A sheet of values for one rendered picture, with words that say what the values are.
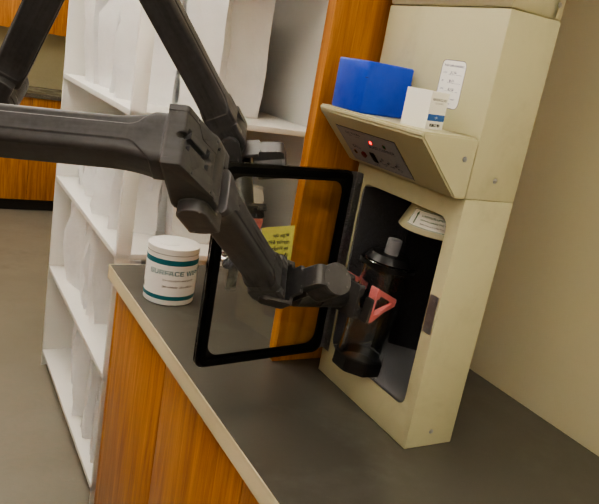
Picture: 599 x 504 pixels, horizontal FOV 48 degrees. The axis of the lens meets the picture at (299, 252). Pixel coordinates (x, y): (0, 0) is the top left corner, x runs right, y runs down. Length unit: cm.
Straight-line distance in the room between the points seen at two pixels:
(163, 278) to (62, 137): 96
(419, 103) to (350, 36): 32
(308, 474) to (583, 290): 71
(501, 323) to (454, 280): 51
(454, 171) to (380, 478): 52
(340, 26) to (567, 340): 81
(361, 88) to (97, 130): 58
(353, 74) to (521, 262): 64
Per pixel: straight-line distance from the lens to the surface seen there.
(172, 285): 171
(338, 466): 120
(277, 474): 115
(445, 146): 109
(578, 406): 157
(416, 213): 127
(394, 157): 119
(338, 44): 139
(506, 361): 168
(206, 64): 122
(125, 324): 194
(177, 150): 75
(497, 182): 118
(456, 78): 120
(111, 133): 77
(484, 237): 120
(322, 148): 140
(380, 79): 123
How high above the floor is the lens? 158
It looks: 16 degrees down
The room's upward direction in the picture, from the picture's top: 10 degrees clockwise
